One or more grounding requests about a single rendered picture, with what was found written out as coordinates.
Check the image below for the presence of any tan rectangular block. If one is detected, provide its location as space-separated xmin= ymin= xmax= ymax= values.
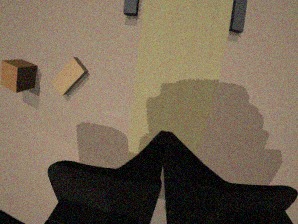
xmin=52 ymin=56 xmax=89 ymax=96

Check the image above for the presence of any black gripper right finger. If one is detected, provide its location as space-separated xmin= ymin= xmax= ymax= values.
xmin=164 ymin=132 xmax=298 ymax=224

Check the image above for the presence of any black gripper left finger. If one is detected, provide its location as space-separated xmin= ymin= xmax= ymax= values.
xmin=48 ymin=131 xmax=168 ymax=224

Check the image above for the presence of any small brown cube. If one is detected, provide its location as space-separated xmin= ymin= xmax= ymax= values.
xmin=0 ymin=59 xmax=37 ymax=93

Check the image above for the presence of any pale yellow strip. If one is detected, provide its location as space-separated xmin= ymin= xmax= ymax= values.
xmin=128 ymin=0 xmax=234 ymax=161

